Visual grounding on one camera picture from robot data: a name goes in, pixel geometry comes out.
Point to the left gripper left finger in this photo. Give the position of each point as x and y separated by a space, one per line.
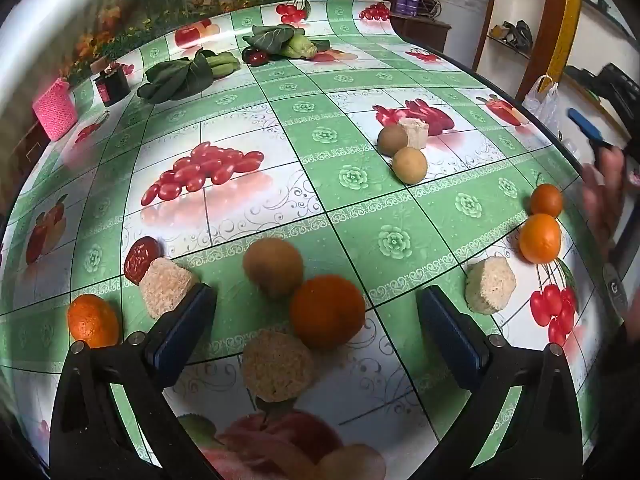
173 338

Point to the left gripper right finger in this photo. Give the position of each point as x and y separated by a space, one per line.
459 340

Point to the beige rice cake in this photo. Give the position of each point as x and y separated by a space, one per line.
164 285
277 367
489 285

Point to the small orange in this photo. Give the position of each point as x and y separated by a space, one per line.
91 319

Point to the red jujube date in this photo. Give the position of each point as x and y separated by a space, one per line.
140 255

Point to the brown kiwi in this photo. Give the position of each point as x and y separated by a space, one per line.
391 139
275 266

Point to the large orange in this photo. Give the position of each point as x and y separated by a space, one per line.
326 311
540 239

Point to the small tangerine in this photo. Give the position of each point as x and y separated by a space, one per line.
546 199

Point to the yellow-brown round fruit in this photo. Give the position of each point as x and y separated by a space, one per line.
409 165

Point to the white rice cake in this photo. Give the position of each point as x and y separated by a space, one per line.
416 131

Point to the white plastic bag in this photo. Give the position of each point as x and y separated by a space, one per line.
543 102

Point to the pink knitted sleeve bottle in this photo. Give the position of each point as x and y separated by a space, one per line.
55 110

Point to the small dark jar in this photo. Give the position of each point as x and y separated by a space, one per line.
112 85

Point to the green leafy vegetable left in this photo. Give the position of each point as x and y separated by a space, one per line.
178 79

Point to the green leafy vegetable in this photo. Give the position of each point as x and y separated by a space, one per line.
178 79
286 41

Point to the dark red cherry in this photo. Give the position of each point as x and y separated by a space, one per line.
257 58

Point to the green leafy vegetable right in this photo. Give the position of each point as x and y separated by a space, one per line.
286 41

